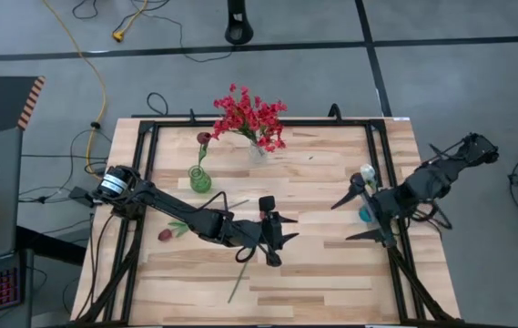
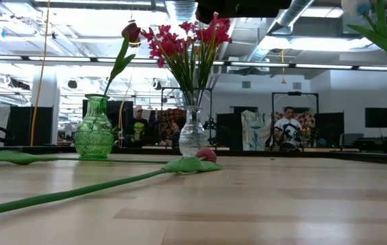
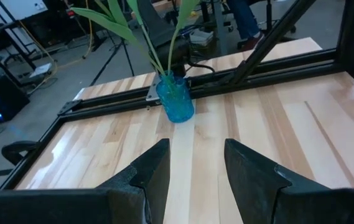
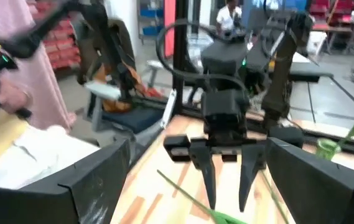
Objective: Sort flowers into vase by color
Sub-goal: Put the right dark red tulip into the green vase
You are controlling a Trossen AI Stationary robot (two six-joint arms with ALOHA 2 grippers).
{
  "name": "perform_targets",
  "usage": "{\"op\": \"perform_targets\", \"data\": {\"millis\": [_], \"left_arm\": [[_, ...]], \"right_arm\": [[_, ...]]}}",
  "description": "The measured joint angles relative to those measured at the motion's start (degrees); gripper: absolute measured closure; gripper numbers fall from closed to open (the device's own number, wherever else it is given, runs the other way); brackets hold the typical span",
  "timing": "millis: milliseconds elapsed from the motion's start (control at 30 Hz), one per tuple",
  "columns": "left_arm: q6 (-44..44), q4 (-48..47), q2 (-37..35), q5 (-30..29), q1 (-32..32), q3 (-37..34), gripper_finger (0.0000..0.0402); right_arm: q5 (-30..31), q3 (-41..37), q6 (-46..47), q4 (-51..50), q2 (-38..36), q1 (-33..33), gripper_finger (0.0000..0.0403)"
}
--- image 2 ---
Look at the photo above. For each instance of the red artificial flower bunch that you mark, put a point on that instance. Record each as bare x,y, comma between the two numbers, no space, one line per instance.
166,46
218,30
188,26

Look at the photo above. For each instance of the white artificial tulip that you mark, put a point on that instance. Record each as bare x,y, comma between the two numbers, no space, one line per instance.
354,6

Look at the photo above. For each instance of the clear glass vase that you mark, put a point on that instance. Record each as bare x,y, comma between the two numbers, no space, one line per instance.
193,136

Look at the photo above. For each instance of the green glass vase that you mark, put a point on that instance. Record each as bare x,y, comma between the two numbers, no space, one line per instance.
94,136

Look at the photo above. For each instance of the white patterned cloth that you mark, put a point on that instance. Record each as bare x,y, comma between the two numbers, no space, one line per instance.
256,131

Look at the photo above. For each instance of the person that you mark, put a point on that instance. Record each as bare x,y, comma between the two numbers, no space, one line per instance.
288,129
177,131
139,126

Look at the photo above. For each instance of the black monitor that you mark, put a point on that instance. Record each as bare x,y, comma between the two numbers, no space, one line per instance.
380,117

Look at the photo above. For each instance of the silver ventilation duct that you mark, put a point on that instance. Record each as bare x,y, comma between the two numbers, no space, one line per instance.
291,13

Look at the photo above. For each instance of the black station frame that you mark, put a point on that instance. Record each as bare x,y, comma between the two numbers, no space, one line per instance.
295,93

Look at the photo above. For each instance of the black partition wall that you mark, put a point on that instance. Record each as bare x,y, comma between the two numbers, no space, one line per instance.
31,126
118,112

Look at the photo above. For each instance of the black aluminium table frame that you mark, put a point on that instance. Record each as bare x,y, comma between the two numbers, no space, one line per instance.
366,157

